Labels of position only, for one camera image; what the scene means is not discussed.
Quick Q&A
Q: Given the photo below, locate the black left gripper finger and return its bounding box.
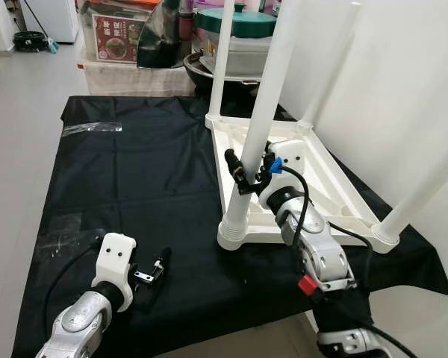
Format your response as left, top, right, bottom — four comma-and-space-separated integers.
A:
150, 247, 173, 282

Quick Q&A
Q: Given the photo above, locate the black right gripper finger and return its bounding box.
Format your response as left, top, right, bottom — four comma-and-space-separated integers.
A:
223, 147, 252, 189

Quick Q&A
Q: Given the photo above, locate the white plastic table top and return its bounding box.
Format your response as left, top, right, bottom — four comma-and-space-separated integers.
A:
205, 111, 402, 255

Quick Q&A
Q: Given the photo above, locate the black table cloth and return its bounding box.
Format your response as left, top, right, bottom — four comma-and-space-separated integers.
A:
10, 94, 448, 358

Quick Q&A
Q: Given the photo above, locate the crossed clear tape patch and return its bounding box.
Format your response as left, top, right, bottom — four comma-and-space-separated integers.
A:
36, 212, 107, 256

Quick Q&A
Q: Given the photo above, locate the black wok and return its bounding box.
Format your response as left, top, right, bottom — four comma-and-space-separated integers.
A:
182, 51, 264, 95

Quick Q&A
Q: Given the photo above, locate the clear plastic container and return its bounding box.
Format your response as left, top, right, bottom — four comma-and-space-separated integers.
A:
200, 34, 275, 76

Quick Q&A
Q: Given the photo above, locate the beige patterned cloth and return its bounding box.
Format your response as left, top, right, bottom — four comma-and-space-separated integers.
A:
81, 60, 200, 97

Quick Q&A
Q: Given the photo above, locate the green pot with lid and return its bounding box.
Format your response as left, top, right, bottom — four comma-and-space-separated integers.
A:
193, 3, 278, 39

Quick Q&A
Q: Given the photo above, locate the clear tape strip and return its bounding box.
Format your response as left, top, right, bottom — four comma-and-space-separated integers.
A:
60, 120, 125, 137

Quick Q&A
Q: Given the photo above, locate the black plastic bag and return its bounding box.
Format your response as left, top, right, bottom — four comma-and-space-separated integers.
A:
136, 0, 185, 71

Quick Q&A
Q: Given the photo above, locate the red printed food box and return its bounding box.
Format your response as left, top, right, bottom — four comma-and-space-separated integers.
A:
92, 13, 147, 63

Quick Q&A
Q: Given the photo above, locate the clear storage box orange lid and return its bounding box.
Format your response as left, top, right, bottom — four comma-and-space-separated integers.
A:
77, 0, 163, 65

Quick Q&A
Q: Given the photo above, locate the white appliance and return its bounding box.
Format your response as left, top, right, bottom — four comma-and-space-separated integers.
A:
21, 0, 81, 43

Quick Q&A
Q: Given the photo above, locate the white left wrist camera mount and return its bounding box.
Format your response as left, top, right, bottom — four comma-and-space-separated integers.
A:
91, 232, 138, 311

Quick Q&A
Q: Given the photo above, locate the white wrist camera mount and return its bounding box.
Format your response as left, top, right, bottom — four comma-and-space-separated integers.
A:
91, 232, 138, 311
264, 139, 309, 192

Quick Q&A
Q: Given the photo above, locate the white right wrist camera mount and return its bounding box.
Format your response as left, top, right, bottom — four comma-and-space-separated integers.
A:
264, 139, 309, 192

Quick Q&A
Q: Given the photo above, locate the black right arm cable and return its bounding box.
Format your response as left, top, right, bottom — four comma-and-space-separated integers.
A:
271, 164, 376, 289

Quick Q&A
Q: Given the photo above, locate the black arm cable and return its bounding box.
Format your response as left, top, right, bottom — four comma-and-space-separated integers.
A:
271, 164, 376, 289
43, 237, 103, 323

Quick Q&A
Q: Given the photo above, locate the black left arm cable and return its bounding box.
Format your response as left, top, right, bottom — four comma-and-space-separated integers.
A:
43, 237, 103, 323

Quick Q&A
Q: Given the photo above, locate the coiled black hose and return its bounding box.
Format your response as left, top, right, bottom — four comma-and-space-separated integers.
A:
13, 31, 51, 54

